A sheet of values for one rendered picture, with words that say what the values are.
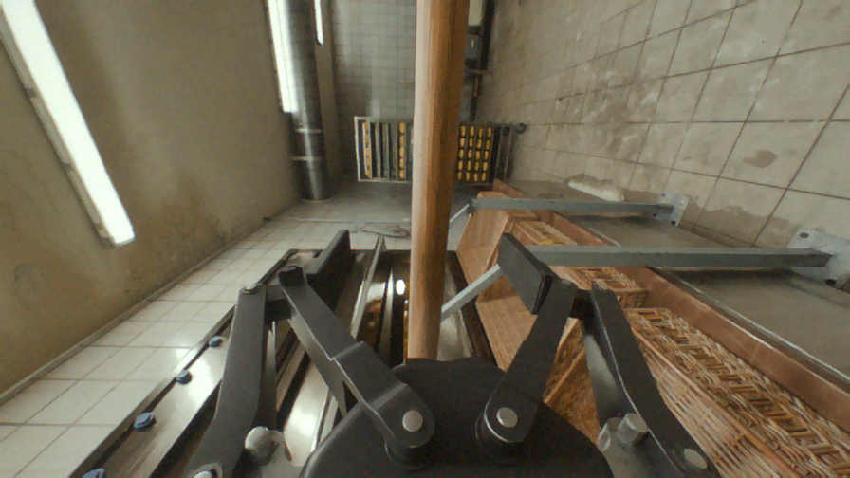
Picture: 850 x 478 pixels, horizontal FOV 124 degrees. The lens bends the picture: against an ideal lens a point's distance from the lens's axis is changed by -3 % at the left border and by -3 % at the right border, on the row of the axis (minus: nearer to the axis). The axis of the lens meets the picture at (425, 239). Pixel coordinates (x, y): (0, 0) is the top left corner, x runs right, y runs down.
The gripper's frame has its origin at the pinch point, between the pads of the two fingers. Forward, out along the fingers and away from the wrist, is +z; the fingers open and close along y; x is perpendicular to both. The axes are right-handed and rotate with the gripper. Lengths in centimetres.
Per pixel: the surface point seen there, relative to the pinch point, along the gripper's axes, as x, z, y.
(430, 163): 7.2, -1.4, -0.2
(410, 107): 54, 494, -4
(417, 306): -4.6, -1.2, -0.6
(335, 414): -61, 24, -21
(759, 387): -27, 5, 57
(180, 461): -78, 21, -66
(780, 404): -27, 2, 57
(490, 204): -17, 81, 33
